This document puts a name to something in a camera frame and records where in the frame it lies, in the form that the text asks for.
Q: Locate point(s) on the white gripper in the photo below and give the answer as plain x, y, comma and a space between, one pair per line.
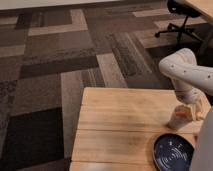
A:
189, 95

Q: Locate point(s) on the orange pepper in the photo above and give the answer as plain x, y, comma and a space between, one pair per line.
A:
181, 114

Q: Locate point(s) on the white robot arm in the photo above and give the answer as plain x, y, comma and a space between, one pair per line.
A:
189, 80

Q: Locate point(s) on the white ceramic cup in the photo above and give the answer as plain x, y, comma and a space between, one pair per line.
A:
178, 122

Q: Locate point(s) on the dark blue plate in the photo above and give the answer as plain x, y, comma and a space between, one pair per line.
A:
172, 152

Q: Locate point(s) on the wooden desk in background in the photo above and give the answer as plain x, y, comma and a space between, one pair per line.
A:
205, 7

